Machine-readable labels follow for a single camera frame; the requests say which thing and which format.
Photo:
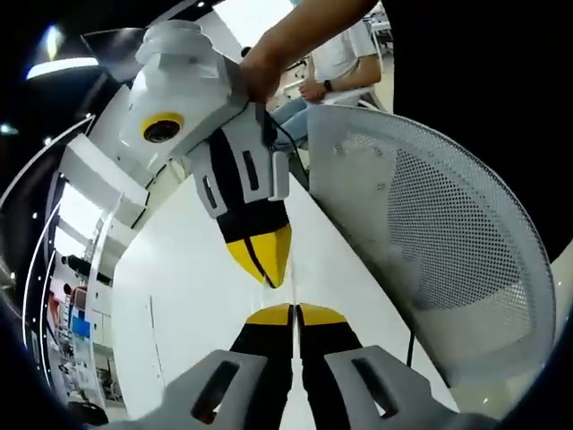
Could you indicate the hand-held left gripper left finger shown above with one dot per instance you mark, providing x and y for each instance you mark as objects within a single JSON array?
[{"x": 233, "y": 394}]

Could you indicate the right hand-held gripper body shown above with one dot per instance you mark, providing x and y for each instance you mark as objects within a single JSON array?
[{"x": 179, "y": 89}]

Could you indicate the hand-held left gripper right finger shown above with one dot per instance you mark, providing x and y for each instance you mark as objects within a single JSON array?
[{"x": 353, "y": 394}]

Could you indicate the person's right hand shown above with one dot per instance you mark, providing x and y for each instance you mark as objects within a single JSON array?
[{"x": 259, "y": 78}]

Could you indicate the blue box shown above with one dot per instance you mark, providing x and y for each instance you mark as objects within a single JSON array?
[{"x": 82, "y": 328}]

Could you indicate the white mesh office chair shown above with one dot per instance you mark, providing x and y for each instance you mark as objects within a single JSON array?
[{"x": 447, "y": 224}]

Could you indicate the person's dark clothing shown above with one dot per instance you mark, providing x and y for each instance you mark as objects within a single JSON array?
[{"x": 492, "y": 89}]

